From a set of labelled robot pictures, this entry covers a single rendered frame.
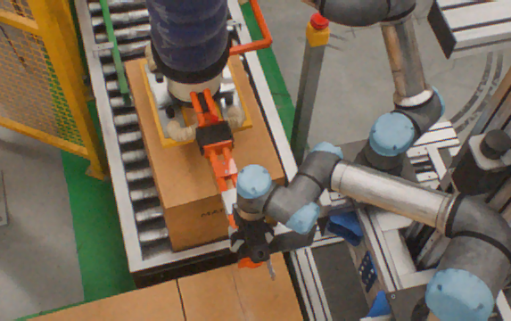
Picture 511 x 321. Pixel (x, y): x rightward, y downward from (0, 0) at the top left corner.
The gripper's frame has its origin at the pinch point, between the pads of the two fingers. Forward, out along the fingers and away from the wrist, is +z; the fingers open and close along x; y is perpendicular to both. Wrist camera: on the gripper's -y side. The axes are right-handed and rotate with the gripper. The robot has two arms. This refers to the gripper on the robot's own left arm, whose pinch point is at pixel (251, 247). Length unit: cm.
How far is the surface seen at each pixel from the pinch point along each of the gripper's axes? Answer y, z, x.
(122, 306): 16, 66, 40
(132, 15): 147, 66, 12
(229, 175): 22.7, 0.8, 0.0
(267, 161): 37.3, 25.7, -17.0
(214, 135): 35.2, -1.6, 1.1
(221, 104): 53, 11, -5
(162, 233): 39, 66, 21
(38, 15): 102, 10, 44
